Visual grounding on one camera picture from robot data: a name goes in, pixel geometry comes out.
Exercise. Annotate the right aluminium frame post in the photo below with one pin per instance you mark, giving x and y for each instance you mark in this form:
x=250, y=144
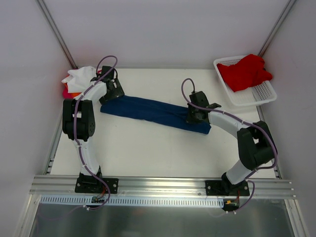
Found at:
x=276, y=27

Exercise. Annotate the white perforated plastic basket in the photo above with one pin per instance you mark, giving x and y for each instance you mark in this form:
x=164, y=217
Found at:
x=253, y=96

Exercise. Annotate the orange folded t-shirt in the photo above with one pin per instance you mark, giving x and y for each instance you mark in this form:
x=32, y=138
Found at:
x=67, y=94

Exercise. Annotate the left aluminium frame post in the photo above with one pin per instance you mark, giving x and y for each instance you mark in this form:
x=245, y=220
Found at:
x=55, y=30

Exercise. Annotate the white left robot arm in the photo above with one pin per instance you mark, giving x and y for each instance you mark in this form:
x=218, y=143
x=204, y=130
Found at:
x=78, y=119

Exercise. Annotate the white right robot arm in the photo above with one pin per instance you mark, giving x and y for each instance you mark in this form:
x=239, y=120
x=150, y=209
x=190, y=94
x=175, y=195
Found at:
x=254, y=140

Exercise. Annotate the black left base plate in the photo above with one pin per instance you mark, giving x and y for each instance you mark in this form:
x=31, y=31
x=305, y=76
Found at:
x=90, y=185

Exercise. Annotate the aluminium mounting rail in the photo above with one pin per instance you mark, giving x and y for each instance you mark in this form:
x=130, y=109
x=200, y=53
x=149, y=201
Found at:
x=164, y=187

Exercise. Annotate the red t-shirt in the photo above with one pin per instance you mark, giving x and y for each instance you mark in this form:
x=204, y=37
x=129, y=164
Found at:
x=248, y=72

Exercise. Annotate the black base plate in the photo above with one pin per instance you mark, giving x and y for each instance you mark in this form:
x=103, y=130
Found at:
x=90, y=185
x=221, y=188

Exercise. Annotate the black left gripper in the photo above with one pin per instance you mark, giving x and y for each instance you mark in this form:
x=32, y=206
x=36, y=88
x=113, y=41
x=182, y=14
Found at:
x=112, y=91

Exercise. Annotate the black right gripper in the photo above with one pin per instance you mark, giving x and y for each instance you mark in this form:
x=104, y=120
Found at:
x=195, y=116

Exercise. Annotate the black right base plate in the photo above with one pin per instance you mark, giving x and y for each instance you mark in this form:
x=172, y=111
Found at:
x=221, y=188

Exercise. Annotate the pink folded t-shirt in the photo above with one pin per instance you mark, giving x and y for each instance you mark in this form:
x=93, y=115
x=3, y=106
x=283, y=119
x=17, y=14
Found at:
x=66, y=92

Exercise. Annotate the white slotted cable duct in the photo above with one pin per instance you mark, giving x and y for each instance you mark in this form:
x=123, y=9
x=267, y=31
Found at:
x=134, y=201

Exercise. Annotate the blue cartoon print t-shirt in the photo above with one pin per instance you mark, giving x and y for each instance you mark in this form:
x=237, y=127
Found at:
x=153, y=111

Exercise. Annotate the aluminium frame post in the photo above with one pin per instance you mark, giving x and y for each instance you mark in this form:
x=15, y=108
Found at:
x=55, y=30
x=276, y=27

